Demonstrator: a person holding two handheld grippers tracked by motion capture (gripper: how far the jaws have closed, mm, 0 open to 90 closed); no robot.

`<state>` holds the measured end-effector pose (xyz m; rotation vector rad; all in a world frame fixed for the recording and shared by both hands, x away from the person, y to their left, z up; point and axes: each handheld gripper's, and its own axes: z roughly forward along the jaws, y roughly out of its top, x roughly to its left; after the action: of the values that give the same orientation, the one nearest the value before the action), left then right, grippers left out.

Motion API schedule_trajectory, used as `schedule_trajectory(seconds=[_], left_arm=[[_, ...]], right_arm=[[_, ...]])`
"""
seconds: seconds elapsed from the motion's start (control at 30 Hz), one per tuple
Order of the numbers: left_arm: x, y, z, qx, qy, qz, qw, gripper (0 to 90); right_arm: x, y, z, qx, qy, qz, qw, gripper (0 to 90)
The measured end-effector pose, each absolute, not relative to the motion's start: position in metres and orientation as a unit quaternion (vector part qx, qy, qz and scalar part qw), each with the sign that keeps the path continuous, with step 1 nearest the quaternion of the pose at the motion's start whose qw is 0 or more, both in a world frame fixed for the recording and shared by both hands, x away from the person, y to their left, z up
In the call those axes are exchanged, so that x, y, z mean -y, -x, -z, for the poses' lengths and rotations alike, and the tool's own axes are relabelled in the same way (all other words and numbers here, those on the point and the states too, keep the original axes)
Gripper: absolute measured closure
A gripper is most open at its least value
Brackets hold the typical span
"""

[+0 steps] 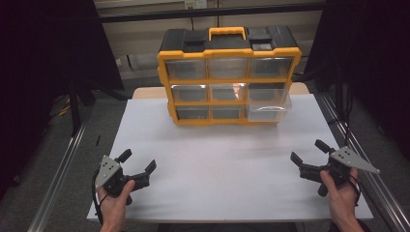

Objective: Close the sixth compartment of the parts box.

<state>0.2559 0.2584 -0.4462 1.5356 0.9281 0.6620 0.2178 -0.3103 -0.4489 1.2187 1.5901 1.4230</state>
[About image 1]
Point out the black curtain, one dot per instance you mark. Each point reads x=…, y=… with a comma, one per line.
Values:
x=38, y=64
x=374, y=64

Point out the set of clear drawers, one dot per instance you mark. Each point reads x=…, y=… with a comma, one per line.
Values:
x=186, y=69

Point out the white wall socket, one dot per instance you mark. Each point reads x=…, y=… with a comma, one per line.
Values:
x=195, y=4

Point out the wooden table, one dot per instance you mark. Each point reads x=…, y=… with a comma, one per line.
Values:
x=148, y=92

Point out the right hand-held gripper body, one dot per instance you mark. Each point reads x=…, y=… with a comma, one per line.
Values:
x=349, y=159

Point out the person's left hand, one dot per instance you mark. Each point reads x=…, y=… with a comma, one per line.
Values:
x=113, y=209

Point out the clear plastic drawer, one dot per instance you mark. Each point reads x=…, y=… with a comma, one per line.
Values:
x=268, y=114

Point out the yellow and black drawer organizer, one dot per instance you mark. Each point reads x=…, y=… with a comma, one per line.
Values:
x=227, y=81

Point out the black metal stand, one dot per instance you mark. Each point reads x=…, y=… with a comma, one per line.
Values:
x=75, y=109

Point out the black horizontal bar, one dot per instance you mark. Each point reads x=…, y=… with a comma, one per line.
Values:
x=161, y=15

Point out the person's right hand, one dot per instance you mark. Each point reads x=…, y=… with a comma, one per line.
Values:
x=343, y=201

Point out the small black stick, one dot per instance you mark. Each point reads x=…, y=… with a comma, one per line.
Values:
x=98, y=140

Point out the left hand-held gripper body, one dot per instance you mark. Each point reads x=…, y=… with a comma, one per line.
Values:
x=112, y=180

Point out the white table cover board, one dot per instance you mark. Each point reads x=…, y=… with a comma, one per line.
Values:
x=212, y=174

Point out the aluminium floor rail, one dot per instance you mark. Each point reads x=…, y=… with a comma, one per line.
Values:
x=56, y=180
x=383, y=196

